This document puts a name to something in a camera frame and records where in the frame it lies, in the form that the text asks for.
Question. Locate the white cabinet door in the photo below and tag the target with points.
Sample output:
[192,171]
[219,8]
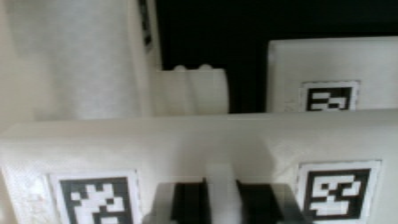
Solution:
[325,61]
[82,167]

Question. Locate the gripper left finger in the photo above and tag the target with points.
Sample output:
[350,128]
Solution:
[180,204]

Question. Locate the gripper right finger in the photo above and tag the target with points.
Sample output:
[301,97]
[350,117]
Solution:
[269,204]

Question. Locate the white cabinet body box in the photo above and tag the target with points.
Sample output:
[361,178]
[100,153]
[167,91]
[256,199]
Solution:
[80,65]

